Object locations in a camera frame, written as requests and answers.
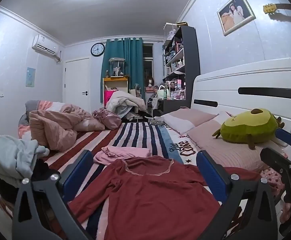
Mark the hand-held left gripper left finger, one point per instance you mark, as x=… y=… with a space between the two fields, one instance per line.
x=79 y=170

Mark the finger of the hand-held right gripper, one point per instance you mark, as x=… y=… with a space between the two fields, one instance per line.
x=286 y=138
x=275 y=156

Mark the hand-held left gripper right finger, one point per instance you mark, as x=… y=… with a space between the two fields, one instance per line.
x=210 y=171

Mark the red long-sleeve shirt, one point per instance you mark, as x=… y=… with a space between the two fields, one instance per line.
x=148 y=195

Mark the pink polka-dot cloth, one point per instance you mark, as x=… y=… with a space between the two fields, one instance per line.
x=273 y=180

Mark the pink ribbed pillow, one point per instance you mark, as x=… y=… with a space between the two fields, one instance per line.
x=225 y=152

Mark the black garment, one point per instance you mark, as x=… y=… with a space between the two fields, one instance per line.
x=43 y=168

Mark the green avocado plush toy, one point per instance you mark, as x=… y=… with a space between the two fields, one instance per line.
x=248 y=127

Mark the pink garment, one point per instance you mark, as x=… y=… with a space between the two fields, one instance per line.
x=123 y=153

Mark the pink quilt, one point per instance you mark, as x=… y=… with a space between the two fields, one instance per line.
x=53 y=127

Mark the pink and white pillow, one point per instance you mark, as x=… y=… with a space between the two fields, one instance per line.
x=185 y=120

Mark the striped printed blanket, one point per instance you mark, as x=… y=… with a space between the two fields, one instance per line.
x=140 y=135

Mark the pale grey-green garment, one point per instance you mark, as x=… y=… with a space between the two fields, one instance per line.
x=8 y=155

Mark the white bed headboard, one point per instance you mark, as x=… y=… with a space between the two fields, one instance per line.
x=235 y=85

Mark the beige blanket pile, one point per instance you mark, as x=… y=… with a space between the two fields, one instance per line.
x=125 y=100

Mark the white door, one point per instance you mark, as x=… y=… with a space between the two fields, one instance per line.
x=76 y=80

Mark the green bottle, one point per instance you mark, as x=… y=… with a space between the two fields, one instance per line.
x=163 y=93

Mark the yellow cabinet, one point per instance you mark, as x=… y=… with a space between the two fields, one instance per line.
x=115 y=80

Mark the mannequin head with wig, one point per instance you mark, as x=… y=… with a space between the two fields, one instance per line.
x=150 y=82

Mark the glass display case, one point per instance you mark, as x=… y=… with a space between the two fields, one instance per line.
x=117 y=67

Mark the tall dark shelf unit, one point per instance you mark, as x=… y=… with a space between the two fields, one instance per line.
x=190 y=55

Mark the window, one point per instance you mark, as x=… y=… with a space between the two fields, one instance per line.
x=148 y=65

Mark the teal curtain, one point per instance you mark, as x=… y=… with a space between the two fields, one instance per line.
x=118 y=52

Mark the white air conditioner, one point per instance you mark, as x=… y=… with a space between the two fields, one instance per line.
x=45 y=44

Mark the yellow guitar headstock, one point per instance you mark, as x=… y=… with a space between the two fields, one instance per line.
x=270 y=8

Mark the small blue wall poster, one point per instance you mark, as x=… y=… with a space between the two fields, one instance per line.
x=30 y=77

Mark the round wall clock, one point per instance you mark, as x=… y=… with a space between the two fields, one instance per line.
x=98 y=49

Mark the framed wall photo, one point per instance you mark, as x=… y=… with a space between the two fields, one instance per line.
x=236 y=12

